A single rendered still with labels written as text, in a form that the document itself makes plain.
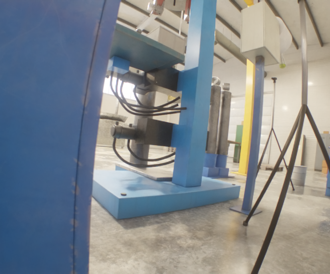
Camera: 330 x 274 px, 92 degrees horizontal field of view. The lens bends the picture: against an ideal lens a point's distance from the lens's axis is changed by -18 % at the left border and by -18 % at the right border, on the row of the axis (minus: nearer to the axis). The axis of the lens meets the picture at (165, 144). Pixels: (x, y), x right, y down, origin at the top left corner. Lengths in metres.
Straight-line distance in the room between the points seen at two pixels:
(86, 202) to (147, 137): 1.29
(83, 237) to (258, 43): 1.51
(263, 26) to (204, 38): 0.47
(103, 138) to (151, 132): 8.23
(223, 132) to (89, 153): 3.15
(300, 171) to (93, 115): 3.49
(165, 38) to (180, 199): 1.07
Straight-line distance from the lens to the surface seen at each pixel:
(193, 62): 1.61
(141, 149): 2.08
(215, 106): 3.09
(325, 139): 11.34
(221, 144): 3.26
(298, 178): 3.56
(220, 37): 9.61
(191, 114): 1.45
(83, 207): 0.17
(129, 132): 1.54
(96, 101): 0.17
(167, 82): 1.60
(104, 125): 9.65
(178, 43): 1.42
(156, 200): 1.13
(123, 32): 1.18
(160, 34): 1.34
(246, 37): 1.63
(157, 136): 1.49
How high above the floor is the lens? 0.41
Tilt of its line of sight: level
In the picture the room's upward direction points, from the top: 7 degrees clockwise
